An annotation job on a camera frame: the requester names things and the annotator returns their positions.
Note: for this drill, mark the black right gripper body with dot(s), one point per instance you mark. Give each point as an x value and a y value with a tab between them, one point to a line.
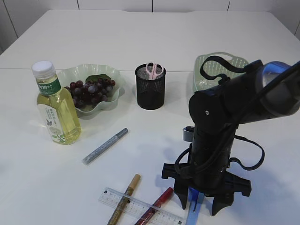
203	165

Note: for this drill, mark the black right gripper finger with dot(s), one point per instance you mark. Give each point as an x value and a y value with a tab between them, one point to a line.
221	201
182	193

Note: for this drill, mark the blue scissors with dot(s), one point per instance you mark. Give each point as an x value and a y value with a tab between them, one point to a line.
196	199

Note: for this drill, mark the clear plastic ruler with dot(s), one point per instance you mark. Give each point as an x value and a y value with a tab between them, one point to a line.
137	208

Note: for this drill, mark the clear plastic sheet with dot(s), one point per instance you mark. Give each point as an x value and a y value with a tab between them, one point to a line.
203	84

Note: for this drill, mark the pink purple scissors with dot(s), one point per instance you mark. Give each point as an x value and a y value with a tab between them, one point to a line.
154	70

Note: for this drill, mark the purple artificial grape bunch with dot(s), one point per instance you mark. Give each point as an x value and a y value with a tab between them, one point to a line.
92	91

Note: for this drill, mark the yellow tea plastic bottle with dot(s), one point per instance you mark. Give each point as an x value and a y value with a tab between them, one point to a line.
55	105

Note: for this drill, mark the red marker pen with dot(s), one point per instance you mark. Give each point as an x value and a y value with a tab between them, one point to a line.
145	218

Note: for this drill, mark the gold marker pen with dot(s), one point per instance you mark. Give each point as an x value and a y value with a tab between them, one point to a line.
124	200

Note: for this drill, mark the green plastic woven basket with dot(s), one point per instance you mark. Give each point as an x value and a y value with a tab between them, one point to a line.
213	68

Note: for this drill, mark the black mesh pen holder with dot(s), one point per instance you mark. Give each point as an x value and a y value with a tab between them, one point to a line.
150	93

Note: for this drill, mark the silver marker pen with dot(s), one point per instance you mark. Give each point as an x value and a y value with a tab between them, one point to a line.
105	146

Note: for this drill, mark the green wavy plastic plate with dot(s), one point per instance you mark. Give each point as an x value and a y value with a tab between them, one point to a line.
85	72

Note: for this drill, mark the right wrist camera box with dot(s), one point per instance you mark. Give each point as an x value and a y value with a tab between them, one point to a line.
188	133

